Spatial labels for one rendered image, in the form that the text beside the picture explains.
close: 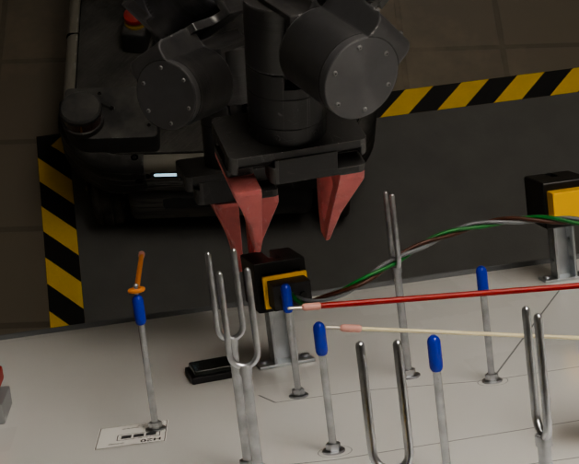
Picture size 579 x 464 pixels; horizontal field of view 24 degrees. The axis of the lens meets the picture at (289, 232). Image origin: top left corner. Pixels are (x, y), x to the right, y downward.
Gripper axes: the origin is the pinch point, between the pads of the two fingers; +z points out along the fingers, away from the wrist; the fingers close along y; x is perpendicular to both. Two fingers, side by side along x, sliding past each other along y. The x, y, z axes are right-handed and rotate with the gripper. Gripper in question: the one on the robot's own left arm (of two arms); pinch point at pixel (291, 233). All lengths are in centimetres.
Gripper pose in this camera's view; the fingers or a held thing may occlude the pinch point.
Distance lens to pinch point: 102.5
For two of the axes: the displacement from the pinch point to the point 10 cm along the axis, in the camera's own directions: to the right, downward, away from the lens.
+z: 0.3, 8.4, 5.5
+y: 9.6, -1.6, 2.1
